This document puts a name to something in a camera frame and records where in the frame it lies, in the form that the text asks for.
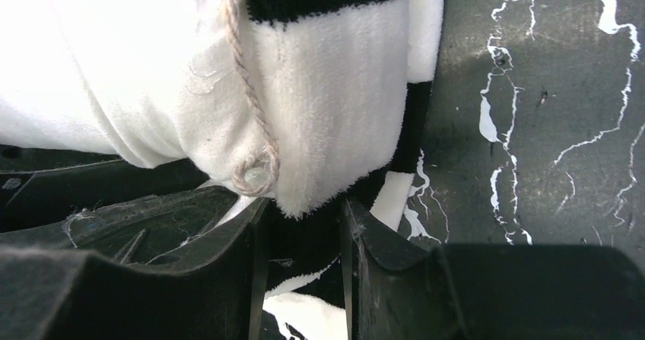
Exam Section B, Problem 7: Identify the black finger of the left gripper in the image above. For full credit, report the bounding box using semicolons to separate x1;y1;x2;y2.
1;146;237;262

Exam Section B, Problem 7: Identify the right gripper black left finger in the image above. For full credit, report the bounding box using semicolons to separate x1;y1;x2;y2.
1;199;268;339

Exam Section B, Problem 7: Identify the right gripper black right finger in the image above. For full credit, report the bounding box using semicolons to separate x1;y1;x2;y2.
340;199;644;339

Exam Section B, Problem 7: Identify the black white striped pillowcase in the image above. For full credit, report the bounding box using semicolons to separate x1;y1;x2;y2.
1;0;444;339

